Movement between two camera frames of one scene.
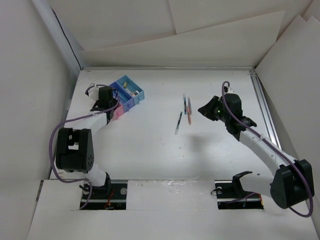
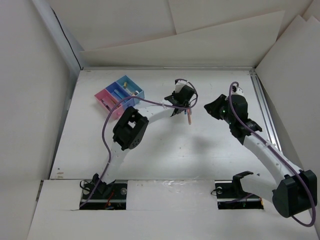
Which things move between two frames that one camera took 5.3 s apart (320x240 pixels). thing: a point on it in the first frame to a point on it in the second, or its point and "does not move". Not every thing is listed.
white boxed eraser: x=128 y=91 does not move
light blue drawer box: x=132 y=88 does not move
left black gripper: x=115 y=102 to x=174 y=94
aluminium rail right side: x=269 y=120 does not move
